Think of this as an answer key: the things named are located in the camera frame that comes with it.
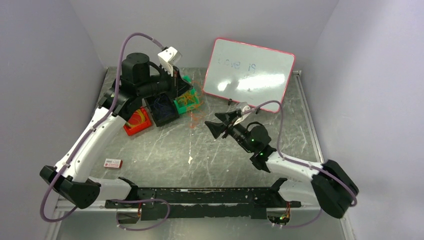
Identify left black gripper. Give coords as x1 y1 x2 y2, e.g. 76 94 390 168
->
138 63 194 101

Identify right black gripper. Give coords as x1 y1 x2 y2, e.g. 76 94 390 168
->
204 111 255 153

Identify purple cables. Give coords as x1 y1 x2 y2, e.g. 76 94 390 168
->
150 96 174 120

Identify orange cable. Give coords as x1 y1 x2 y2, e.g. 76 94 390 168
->
176 91 200 109

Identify orange cables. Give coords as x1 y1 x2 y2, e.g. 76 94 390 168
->
187 79 208 130

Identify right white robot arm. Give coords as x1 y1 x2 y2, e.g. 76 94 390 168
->
205 110 359 219

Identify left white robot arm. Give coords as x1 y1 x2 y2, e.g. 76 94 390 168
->
40 48 192 209

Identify green plastic bin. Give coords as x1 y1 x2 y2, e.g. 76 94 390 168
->
174 86 202 115

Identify black plastic bin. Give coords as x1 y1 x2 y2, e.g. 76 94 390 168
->
144 93 180 127

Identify red plastic bin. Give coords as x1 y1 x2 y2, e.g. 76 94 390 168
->
123 107 152 136

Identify pink framed whiteboard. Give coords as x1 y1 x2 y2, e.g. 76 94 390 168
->
202 38 296 113

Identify small red white box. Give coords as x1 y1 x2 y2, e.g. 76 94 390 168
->
103 158 123 169

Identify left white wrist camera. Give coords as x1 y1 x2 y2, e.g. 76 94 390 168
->
157 46 182 77

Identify yellow cables in red bin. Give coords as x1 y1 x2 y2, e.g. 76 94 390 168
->
127 110 148 129

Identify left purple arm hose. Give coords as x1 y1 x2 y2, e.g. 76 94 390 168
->
39 32 171 232

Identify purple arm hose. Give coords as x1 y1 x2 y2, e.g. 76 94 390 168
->
245 100 359 230
39 32 171 232

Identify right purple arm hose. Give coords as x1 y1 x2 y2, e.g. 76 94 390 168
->
245 100 359 230

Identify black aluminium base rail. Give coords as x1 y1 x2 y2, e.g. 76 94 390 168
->
85 186 318 224

